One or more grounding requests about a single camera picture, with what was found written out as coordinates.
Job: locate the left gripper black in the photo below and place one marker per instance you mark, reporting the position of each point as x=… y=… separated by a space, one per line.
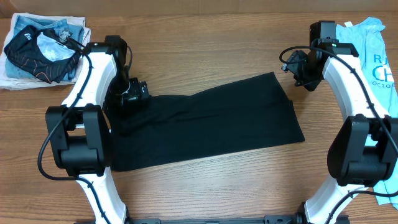
x=140 y=91

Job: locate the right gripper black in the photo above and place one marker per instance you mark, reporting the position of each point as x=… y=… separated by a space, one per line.
x=291 y=66

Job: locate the black t-shirt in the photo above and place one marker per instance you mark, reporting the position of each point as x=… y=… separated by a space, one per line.
x=244 y=115

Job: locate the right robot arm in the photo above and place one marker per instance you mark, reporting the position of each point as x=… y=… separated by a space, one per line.
x=364 y=151

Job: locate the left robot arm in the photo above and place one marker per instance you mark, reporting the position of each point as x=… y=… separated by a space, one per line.
x=79 y=146

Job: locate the light blue t-shirt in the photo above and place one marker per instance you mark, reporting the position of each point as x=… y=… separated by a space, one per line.
x=367 y=39

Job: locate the folded black patterned shirt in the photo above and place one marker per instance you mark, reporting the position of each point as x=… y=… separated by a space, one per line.
x=42 y=53

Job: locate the folded beige cloth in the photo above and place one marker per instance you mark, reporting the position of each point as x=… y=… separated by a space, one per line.
x=28 y=83

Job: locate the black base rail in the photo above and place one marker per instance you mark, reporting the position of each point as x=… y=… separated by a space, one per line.
x=268 y=219

